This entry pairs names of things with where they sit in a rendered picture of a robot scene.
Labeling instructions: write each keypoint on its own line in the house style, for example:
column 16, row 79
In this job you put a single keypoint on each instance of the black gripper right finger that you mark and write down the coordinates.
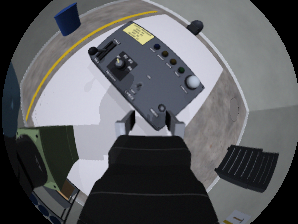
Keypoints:
column 176, row 127

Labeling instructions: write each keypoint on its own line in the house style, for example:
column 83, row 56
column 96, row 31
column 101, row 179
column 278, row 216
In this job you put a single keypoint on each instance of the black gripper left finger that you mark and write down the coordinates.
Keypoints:
column 124, row 126

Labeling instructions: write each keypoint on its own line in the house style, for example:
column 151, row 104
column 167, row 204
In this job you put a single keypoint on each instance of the black control console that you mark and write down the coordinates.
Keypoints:
column 150, row 65

